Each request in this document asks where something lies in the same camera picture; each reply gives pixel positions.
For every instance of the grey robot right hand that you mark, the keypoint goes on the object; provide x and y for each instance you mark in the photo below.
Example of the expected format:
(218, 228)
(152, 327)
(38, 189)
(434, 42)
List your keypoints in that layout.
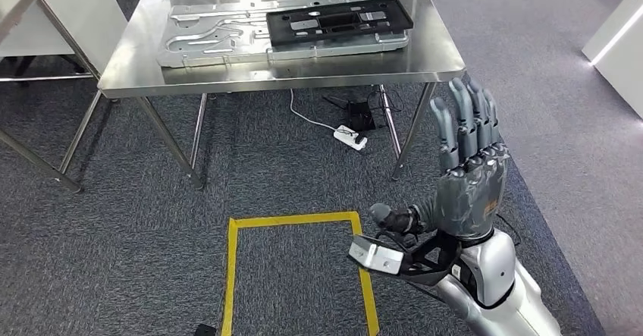
(467, 198)

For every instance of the black plastic frame part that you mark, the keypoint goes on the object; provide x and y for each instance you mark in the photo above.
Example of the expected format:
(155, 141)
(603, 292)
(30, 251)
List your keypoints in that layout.
(281, 29)

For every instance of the stainless steel workbench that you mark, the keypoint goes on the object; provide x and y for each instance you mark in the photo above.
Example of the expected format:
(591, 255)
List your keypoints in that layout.
(135, 67)

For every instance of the white power strip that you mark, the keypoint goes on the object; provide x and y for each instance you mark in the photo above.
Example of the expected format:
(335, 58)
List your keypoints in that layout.
(349, 136)

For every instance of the white counter with light strip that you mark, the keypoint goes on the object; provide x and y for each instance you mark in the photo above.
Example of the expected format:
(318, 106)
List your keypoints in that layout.
(623, 47)

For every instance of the stamped grey metal panel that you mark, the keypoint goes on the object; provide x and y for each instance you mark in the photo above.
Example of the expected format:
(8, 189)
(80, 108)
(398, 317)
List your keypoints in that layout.
(201, 55)

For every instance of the white cabinet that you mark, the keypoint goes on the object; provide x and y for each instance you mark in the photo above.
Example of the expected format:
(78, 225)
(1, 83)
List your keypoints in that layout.
(75, 2)

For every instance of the black right wrist camera bracket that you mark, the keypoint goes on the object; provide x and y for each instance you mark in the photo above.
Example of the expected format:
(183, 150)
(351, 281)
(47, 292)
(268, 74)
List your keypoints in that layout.
(447, 258)

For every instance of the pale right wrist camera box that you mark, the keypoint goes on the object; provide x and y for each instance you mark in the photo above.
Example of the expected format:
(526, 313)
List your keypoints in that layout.
(377, 256)

